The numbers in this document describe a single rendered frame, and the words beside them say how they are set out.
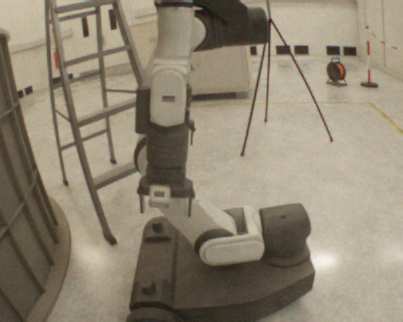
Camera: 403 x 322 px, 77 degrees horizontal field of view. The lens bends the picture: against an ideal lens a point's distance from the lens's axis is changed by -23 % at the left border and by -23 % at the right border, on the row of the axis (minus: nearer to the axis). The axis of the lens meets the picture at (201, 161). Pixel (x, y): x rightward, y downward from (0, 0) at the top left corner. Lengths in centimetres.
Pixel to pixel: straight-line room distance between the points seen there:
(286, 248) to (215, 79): 294
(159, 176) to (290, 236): 52
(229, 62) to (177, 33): 313
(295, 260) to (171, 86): 74
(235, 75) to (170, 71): 317
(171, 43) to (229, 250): 64
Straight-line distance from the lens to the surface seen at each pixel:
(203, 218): 97
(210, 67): 375
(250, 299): 100
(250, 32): 80
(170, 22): 59
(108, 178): 157
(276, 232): 102
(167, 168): 67
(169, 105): 59
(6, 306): 132
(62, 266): 156
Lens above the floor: 95
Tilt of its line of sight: 24 degrees down
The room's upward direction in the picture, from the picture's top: 8 degrees counter-clockwise
